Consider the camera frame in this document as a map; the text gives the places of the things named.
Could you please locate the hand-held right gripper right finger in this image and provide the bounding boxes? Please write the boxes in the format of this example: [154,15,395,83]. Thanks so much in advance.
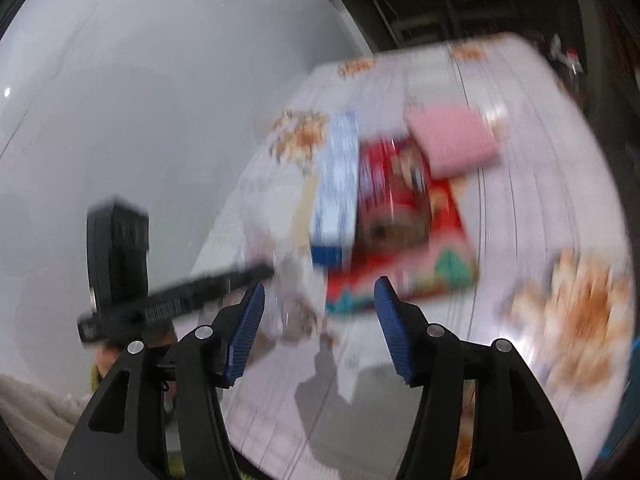
[374,275,583,480]

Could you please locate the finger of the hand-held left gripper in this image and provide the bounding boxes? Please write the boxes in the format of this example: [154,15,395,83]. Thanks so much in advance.
[149,264,276,314]

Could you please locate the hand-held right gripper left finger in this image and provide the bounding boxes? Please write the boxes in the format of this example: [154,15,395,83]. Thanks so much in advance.
[54,281,266,480]

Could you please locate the tin can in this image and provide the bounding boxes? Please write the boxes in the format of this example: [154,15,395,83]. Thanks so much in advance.
[356,200,433,256]

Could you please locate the red snack bag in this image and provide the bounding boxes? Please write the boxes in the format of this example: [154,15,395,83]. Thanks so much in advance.
[325,137,478,313]

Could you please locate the clear plastic wrapper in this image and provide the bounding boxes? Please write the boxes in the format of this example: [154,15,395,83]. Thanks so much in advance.
[272,252,328,343]

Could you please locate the blue white tissue packet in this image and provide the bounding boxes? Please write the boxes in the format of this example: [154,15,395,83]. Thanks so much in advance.
[309,110,361,266]

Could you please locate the pink packet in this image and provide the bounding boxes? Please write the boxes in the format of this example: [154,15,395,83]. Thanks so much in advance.
[404,102,501,180]

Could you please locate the small red capped bottle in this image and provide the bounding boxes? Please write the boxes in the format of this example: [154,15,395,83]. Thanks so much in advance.
[550,35,583,81]

